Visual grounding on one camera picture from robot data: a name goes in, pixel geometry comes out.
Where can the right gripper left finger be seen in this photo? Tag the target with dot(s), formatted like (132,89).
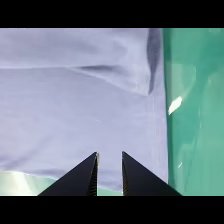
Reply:
(81,178)

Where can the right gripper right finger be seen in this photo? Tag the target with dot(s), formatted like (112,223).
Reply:
(140,180)

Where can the lavender T-shirt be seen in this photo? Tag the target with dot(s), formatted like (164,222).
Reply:
(80,110)

